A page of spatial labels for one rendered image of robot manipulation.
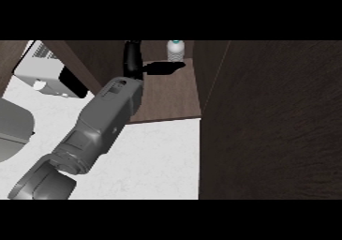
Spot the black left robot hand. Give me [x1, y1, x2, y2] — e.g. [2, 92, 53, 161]
[122, 39, 187, 81]

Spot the clear water bottle teal cap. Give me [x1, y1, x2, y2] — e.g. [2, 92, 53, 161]
[165, 39, 186, 63]

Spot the brown wooden cabinet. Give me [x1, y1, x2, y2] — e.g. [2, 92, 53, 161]
[40, 39, 233, 125]

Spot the grey rounded appliance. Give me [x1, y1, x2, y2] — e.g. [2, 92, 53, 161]
[0, 93, 36, 165]

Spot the white and black appliance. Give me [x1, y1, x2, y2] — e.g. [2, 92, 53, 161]
[12, 39, 90, 99]

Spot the dark brown cabinet door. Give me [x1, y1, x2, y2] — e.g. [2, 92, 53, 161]
[196, 39, 342, 201]

